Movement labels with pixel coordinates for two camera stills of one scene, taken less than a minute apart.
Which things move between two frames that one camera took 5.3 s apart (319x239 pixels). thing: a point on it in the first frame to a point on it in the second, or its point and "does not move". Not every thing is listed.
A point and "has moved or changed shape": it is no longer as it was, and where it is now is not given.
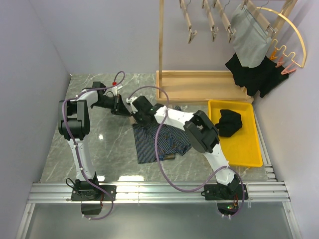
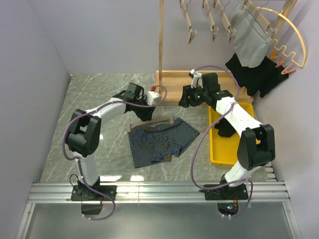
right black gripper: [135, 116] to [185, 101]
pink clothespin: [287, 70] does not move
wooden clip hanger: [225, 20] does not move
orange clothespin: [272, 56] does not move
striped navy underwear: [172, 139] has moved or changed shape
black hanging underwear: [263, 79] does not move
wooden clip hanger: [192, 33] does not move
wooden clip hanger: [133, 120] to [128, 126]
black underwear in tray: [230, 122] does not move
